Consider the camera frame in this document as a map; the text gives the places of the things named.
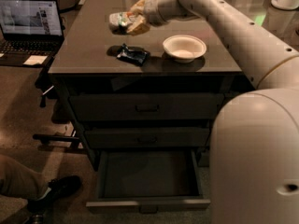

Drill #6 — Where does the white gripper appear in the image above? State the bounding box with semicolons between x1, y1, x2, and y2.
127;0;187;35

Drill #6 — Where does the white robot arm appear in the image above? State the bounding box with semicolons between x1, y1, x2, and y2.
136;0;299;224

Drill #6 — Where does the top left grey drawer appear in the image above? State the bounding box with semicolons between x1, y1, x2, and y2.
69;93;223;121

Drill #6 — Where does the grey drawer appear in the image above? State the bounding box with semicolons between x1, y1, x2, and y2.
85;127;209;148
69;93;223;121

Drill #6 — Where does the middle left grey drawer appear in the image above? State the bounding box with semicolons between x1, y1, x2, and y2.
85;127;209;148

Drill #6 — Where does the open bottom left drawer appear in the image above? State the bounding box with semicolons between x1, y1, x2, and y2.
86;149;210;214

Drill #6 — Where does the blue snack packet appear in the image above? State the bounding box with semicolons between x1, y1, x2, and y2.
116;44;150;66

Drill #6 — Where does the white paper bowl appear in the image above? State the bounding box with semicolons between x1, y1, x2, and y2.
163;35;206;63

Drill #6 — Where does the black open laptop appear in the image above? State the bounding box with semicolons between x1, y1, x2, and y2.
0;0;64;67

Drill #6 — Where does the white sticky note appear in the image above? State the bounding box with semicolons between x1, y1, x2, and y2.
23;55;47;66

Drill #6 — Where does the black chair base leg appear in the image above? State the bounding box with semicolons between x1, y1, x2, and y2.
33;134;80;144

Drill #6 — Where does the tan trouser leg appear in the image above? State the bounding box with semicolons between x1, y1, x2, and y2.
0;155;49;200

